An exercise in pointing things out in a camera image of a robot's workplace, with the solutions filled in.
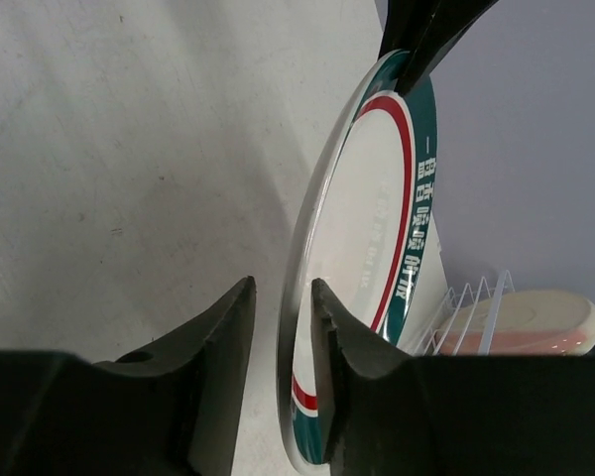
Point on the white wire dish rack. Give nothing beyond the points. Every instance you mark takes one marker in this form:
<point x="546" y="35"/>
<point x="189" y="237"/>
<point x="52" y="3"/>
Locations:
<point x="463" y="322"/>

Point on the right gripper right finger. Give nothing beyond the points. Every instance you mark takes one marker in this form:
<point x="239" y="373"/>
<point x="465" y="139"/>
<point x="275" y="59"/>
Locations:
<point x="384" y="412"/>

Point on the pink cream round plate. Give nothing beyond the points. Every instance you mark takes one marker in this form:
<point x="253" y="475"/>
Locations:
<point x="541" y="322"/>

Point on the green rimmed white plate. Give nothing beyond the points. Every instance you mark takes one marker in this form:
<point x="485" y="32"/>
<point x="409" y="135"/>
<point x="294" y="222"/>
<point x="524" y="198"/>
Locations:
<point x="366" y="228"/>

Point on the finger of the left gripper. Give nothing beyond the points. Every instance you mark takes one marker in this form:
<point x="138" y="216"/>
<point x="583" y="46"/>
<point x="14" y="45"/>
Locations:
<point x="427" y="30"/>

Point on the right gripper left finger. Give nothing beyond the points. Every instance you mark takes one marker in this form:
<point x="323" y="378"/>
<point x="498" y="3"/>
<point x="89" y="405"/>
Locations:
<point x="171" y="407"/>

